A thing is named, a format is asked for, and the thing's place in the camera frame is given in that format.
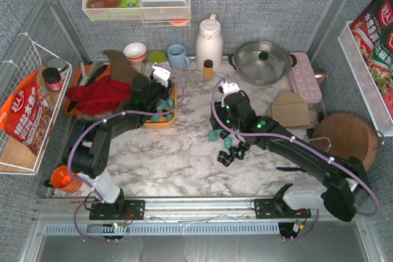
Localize white thermos jug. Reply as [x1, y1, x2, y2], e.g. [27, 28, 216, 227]
[195, 14, 224, 71]

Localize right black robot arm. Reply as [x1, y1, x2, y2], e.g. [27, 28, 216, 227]
[210, 90, 371, 222]

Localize white wire side basket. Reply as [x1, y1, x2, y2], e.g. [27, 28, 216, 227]
[1, 33, 72, 175]

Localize round wooden board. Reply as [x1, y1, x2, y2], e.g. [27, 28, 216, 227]
[311, 113, 379, 171]

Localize steel pot with lid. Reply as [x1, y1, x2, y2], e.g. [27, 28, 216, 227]
[228, 40, 297, 87]

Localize wrist white camera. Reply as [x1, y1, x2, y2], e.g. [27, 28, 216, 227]
[219, 80, 241, 107]
[152, 63, 171, 87]

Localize red seasoning packets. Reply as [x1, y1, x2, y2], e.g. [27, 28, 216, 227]
[349, 0, 393, 103]

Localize cardboard pieces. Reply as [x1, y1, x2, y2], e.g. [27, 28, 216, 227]
[265, 90, 311, 128]

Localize white orange striped bowl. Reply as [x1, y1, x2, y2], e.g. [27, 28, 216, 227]
[123, 42, 147, 63]

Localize light blue mug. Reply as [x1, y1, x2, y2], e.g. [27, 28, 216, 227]
[167, 44, 190, 69]

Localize clear plastic containers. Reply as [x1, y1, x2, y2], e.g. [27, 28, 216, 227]
[139, 0, 189, 20]

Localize pink egg tray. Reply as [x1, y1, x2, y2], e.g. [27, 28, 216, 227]
[288, 52, 322, 104]

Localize orange cup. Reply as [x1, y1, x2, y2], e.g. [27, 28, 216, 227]
[49, 165, 82, 193]

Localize red jar black lid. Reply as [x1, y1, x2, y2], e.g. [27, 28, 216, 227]
[42, 67, 63, 92]

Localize green lid white cup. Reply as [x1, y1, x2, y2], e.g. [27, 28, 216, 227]
[148, 50, 166, 64]

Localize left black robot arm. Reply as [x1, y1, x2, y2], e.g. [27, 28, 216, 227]
[63, 76, 175, 219]

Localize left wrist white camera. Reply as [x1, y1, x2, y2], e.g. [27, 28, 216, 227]
[152, 63, 171, 87]

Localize black kitchen knife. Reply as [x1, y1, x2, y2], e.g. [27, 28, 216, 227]
[77, 63, 108, 86]

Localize orange snack bag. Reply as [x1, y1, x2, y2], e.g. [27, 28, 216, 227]
[1, 71, 52, 156]

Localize white mesh right basket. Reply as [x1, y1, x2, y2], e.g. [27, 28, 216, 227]
[338, 21, 392, 137]

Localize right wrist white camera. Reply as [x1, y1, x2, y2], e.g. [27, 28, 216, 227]
[219, 80, 241, 107]

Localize red cloth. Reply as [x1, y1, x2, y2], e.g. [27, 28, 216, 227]
[64, 75, 131, 116]

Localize glass jar silver lid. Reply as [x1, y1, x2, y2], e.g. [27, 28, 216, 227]
[47, 58, 68, 75]

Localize brown cloth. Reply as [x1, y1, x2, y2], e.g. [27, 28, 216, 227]
[103, 50, 149, 88]

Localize orange plastic storage basket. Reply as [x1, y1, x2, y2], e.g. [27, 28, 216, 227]
[144, 84, 177, 129]

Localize orange spice bottle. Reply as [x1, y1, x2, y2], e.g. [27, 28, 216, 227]
[203, 60, 213, 80]

